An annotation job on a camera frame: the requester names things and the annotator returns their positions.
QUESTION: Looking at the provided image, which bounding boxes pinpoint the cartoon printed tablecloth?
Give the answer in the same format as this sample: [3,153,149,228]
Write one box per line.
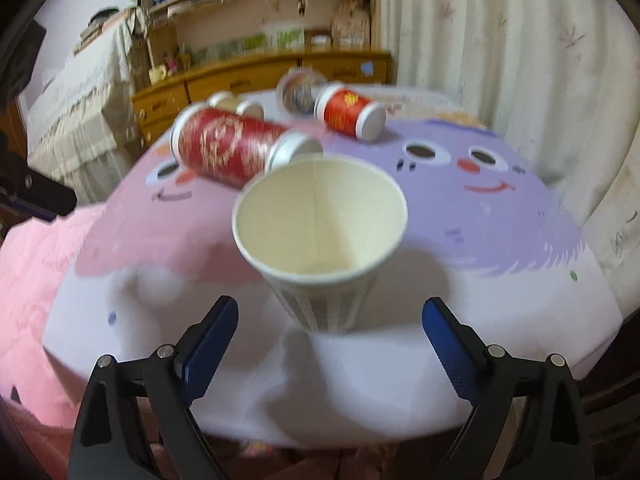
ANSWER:
[42,82,623,448]

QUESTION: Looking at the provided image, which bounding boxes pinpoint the pink blanket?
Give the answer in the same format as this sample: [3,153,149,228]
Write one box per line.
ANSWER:
[0,205,166,480]

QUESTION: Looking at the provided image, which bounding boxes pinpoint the cream paper cup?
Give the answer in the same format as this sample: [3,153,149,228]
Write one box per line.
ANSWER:
[206,91,265,121]

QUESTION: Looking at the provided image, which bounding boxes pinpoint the small red paper cup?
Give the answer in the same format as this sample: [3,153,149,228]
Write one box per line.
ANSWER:
[314,81,387,142]

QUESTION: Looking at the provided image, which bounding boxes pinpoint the brown doll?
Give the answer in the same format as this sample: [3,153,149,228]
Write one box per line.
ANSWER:
[331,0,372,51]

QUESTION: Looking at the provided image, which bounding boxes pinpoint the white striped paper cup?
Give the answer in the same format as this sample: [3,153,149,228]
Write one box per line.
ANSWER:
[232,156,408,335]

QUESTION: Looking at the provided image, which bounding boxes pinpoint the dark screen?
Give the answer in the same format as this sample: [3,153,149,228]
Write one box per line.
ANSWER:
[0,20,48,106]

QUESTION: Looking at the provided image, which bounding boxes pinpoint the cream lace cloth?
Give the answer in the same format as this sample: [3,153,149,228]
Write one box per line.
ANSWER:
[25,10,151,201]

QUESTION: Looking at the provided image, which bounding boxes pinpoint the cream curtain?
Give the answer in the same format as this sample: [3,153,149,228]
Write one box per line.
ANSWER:
[375,0,640,311]

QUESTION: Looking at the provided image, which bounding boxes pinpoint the wooden drawer cabinet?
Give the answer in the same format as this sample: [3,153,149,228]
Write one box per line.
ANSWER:
[131,50,392,143]

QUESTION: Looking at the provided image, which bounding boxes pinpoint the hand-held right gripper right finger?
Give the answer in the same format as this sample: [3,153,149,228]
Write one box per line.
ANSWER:
[421,297,583,480]

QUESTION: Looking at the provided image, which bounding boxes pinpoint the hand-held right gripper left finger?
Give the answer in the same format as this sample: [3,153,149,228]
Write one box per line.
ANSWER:
[67,296,240,480]

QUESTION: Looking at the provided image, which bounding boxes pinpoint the wooden bookshelf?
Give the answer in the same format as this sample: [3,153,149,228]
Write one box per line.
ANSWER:
[140,0,378,56]

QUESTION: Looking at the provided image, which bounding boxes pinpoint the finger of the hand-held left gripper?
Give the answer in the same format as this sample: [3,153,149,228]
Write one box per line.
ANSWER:
[0,132,78,223]

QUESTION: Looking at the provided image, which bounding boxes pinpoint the large red patterned paper cup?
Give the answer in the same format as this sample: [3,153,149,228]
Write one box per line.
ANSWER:
[170,106,325,190]

